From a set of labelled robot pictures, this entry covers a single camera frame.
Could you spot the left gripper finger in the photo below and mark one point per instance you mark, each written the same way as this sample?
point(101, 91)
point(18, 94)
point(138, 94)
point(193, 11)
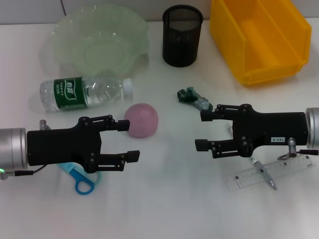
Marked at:
point(133, 155)
point(123, 125)

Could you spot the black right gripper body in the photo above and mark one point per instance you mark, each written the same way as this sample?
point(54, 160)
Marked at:
point(269, 127)

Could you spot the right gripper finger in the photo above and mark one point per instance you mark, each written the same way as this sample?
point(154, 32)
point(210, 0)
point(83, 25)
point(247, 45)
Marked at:
point(207, 115)
point(201, 145)

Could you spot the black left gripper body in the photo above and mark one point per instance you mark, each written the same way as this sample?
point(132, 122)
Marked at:
point(62, 147)

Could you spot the pink peach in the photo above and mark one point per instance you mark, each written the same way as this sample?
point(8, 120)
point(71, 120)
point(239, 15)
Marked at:
point(144, 119)

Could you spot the green plastic wrapper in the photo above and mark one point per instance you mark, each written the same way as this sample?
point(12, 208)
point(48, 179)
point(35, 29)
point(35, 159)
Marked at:
point(189, 95)

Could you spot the blue scissors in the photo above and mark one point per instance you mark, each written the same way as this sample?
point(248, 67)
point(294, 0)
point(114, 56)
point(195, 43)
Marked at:
point(77, 174)

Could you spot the green label water bottle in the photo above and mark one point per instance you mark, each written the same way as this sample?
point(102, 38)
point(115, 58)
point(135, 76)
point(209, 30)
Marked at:
point(69, 93)

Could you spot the transparent plastic ruler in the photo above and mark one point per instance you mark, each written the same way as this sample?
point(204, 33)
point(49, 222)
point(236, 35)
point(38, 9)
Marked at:
point(286, 168)

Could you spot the clear ballpoint pen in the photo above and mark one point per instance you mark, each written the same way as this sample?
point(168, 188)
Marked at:
point(264, 174)

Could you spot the black mesh pen holder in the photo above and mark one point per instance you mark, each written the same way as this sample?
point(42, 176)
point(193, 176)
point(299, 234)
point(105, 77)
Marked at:
point(180, 44)

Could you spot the green glass fruit plate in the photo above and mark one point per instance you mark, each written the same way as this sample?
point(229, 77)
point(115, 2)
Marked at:
point(74, 37)

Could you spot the yellow plastic bin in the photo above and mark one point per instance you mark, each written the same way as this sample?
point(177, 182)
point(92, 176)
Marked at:
point(269, 39)

